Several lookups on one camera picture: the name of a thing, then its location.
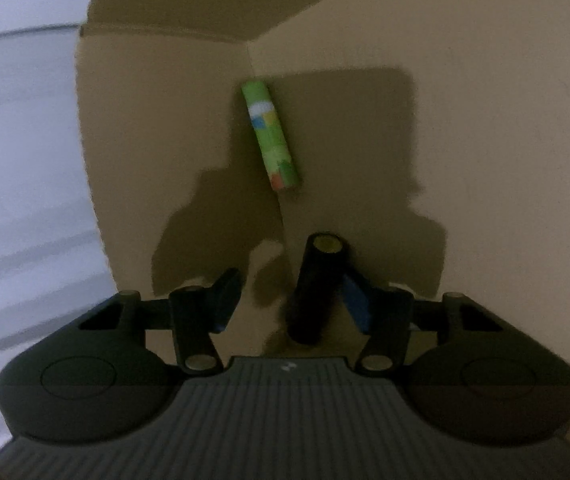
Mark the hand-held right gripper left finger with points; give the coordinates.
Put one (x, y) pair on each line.
(226, 302)

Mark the brown cardboard box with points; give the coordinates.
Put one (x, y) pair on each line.
(465, 135)

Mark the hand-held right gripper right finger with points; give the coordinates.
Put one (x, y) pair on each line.
(357, 306)

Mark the black cylinder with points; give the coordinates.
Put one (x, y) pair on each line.
(315, 285)

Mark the green patterned tube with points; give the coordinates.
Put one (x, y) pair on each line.
(271, 135)

